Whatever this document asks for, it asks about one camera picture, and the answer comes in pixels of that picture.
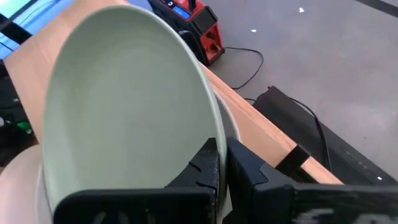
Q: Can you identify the blue lit screen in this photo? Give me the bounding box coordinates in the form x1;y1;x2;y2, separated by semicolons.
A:
0;0;75;60

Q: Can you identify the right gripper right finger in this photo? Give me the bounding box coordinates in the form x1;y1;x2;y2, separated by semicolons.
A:
223;137;398;224

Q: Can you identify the red and black device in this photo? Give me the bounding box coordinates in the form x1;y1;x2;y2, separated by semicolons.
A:
147;0;226;67

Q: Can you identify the pale green plate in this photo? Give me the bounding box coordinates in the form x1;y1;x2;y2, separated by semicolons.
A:
42;4;228;218

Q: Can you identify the beige plate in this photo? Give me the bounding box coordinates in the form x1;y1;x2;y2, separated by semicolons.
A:
0;144;53;224

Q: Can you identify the black device cable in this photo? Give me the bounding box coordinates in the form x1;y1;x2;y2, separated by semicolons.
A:
223;46;265;91

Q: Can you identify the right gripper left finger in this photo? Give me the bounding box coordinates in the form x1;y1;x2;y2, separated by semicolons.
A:
53;138;220;224

